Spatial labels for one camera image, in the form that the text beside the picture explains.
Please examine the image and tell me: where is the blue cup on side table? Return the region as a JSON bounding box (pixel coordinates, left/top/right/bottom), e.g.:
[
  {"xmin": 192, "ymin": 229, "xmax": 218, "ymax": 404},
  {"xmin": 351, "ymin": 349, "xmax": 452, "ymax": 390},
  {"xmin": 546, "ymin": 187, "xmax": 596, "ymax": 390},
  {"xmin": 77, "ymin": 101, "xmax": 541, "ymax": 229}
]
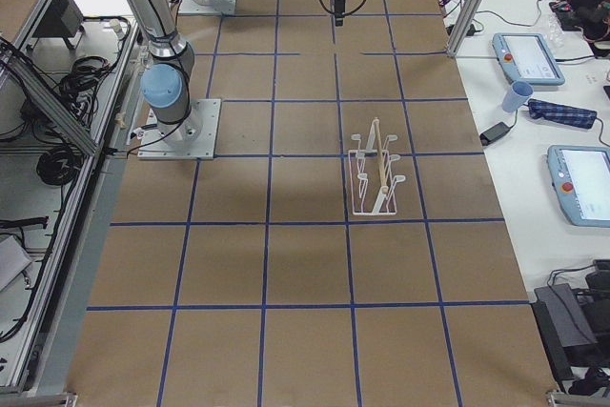
[{"xmin": 501, "ymin": 80, "xmax": 534, "ymax": 112}]

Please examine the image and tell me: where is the upper teach pendant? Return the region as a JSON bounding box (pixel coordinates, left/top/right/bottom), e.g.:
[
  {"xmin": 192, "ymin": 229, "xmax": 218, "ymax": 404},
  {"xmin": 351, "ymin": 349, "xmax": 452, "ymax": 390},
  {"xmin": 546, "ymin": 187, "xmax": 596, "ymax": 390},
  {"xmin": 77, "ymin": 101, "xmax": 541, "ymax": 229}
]
[{"xmin": 492, "ymin": 32, "xmax": 565, "ymax": 87}]

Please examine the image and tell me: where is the teach pendant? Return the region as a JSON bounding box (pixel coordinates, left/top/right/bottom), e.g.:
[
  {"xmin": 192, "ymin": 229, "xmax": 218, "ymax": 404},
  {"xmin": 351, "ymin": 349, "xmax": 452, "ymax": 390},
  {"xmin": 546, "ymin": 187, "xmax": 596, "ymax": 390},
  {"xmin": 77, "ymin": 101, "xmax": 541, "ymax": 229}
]
[
  {"xmin": 547, "ymin": 145, "xmax": 609, "ymax": 228},
  {"xmin": 492, "ymin": 32, "xmax": 565, "ymax": 87}
]

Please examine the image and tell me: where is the black power adapter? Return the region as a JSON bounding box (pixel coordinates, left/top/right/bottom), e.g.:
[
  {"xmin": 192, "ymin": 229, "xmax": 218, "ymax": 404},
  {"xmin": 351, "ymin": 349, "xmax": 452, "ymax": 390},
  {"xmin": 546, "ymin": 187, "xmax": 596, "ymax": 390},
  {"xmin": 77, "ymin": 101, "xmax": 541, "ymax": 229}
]
[{"xmin": 479, "ymin": 122, "xmax": 512, "ymax": 147}]

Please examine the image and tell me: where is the lower teach pendant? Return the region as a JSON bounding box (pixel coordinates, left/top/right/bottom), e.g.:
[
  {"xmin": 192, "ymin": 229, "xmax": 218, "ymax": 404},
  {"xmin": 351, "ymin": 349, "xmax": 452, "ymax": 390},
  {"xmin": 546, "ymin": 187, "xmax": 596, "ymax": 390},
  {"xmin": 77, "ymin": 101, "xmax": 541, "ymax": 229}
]
[{"xmin": 547, "ymin": 145, "xmax": 609, "ymax": 228}]

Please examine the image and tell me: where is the black laptop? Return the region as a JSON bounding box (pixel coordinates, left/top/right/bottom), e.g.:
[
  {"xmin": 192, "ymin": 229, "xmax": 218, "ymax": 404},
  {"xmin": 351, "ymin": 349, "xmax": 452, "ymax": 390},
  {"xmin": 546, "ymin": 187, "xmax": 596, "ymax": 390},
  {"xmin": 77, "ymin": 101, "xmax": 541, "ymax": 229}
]
[{"xmin": 531, "ymin": 283, "xmax": 605, "ymax": 382}]

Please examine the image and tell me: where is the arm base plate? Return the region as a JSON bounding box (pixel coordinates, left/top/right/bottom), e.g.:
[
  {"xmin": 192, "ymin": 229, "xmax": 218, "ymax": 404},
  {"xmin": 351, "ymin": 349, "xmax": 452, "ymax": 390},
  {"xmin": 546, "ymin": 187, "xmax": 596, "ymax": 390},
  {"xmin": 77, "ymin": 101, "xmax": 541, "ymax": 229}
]
[
  {"xmin": 137, "ymin": 99, "xmax": 221, "ymax": 160},
  {"xmin": 179, "ymin": 0, "xmax": 236, "ymax": 16}
]

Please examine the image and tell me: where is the aluminium frame post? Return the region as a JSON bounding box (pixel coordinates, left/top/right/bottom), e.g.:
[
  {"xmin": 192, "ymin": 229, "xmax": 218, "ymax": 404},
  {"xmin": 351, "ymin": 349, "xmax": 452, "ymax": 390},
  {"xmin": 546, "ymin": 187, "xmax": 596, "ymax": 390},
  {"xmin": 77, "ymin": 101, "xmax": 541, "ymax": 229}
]
[{"xmin": 445, "ymin": 0, "xmax": 506, "ymax": 59}]

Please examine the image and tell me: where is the white wire cup rack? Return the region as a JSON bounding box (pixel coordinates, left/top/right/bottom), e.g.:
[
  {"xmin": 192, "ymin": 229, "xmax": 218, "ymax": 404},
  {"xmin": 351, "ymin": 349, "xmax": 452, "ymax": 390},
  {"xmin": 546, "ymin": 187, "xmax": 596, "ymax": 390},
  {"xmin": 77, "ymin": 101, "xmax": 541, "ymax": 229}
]
[{"xmin": 348, "ymin": 117, "xmax": 406, "ymax": 217}]

